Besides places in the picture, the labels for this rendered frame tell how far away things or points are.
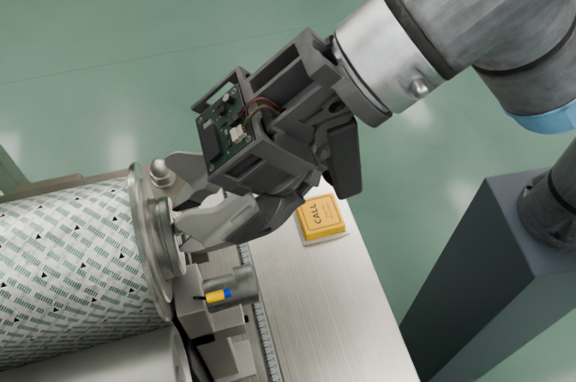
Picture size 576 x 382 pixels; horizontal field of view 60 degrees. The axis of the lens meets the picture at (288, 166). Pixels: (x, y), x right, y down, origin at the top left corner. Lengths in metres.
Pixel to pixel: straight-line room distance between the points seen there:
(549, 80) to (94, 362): 0.41
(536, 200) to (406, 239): 1.03
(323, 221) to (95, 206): 0.49
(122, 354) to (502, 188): 0.73
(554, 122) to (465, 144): 1.81
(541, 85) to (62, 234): 0.37
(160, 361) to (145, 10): 2.49
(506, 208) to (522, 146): 1.36
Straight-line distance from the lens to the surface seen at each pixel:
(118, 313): 0.45
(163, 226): 0.44
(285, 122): 0.34
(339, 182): 0.43
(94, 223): 0.43
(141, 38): 2.67
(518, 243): 0.94
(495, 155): 2.24
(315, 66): 0.31
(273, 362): 0.78
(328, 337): 0.80
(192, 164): 0.43
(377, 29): 0.32
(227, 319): 0.56
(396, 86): 0.32
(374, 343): 0.80
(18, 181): 1.70
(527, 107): 0.40
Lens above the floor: 1.66
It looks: 55 degrees down
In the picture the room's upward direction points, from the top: straight up
